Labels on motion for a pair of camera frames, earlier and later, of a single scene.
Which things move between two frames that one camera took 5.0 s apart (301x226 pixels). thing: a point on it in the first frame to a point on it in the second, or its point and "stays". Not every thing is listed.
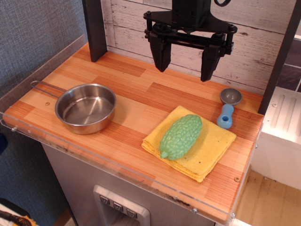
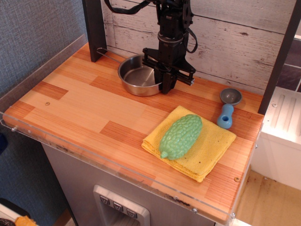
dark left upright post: (95, 22) stays
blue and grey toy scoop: (230, 97) stays
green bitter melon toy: (180, 136) stays
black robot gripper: (189, 23) to (171, 56)
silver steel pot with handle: (83, 109) to (136, 77)
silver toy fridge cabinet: (97, 197) stays
